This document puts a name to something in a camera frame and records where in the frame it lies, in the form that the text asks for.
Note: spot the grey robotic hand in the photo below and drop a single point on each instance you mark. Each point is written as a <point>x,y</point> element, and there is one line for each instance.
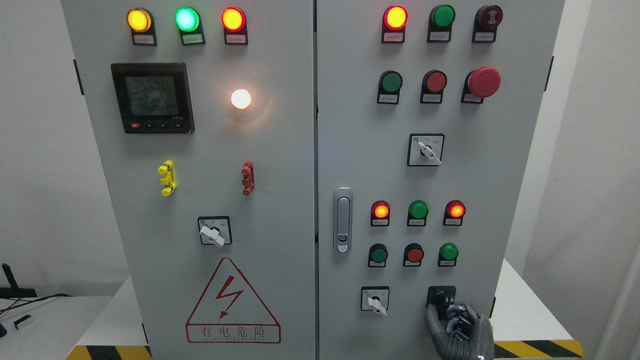
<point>480,345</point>

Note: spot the black rotary knob switch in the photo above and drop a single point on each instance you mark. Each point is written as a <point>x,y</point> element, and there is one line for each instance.
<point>441,297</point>

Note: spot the green push button lower right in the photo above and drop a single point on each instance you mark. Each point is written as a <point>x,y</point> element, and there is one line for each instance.
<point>448,255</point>

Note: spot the green push button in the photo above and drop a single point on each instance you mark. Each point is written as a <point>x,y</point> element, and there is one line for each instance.
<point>377,256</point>
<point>448,255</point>
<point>389,85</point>

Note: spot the red push button lower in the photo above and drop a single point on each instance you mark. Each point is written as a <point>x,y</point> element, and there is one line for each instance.
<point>413,255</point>

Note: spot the red push button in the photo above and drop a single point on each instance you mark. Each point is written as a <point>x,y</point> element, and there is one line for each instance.
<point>433,84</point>
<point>413,255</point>

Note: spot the green push button lower left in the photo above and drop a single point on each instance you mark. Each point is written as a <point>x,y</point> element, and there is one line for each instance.
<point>377,256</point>

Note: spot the red indicator middle right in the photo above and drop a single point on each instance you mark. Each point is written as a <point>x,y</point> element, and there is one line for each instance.
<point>454,213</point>

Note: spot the green indicator middle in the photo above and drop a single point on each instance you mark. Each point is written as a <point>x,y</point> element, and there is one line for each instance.
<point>417,213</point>

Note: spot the red lit indicator middle left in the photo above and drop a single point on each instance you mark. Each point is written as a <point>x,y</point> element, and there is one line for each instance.
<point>380,214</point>

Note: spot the grey electrical control cabinet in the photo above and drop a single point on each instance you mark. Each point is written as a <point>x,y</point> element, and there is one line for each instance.
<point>313,126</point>

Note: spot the red lightning warning sticker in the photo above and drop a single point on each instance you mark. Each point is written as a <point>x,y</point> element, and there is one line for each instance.
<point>229,310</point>

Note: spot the red emergency stop mushroom button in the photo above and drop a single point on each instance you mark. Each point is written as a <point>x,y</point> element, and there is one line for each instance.
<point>479,84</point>

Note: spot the red push button upper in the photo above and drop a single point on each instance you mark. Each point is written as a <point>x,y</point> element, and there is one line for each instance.
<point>433,84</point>

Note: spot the green push button upper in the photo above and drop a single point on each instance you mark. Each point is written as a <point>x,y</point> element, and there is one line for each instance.
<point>389,85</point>

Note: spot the red terminal connector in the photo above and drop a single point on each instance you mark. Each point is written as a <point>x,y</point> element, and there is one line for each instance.
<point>248,177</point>

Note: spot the dark red buzzer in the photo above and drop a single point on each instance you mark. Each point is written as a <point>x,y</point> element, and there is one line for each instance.
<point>486,22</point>

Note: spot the green indicator top right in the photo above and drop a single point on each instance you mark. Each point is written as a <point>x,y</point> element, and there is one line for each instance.
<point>441,20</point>

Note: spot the red lit indicator right door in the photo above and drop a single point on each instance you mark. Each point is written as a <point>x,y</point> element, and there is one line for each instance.
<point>394,21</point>

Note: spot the white glowing lamp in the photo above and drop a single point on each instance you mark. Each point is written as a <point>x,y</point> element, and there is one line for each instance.
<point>241,98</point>

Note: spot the yellow terminal connector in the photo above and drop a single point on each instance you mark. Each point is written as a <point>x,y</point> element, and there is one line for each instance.
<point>167,178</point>

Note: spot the red-orange indicator light left door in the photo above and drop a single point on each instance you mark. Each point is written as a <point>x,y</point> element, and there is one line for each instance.
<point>234,25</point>

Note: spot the black digital power meter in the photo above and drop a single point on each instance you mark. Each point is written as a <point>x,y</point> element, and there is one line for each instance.
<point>153,98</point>

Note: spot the green lit indicator light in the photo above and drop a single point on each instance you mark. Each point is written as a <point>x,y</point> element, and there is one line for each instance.
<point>189,26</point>

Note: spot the small black white adapter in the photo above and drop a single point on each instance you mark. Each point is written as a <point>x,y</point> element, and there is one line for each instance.
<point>23,321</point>

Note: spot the yellow indicator light top left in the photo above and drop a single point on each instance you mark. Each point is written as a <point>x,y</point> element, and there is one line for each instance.
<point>141,23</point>

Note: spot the black device with antenna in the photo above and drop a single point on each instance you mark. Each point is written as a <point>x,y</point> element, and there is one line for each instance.
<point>14,290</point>

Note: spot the lower white selector switch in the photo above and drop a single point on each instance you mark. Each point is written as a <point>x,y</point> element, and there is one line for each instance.
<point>375,298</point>

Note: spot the silver door latch handle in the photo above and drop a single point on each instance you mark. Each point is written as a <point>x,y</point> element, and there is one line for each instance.
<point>343,198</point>

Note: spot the upper right white selector switch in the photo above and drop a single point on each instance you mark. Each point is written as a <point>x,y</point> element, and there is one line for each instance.
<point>425,149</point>

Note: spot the left door white selector switch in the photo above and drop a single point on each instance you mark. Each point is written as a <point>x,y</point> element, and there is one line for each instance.
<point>215,231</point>

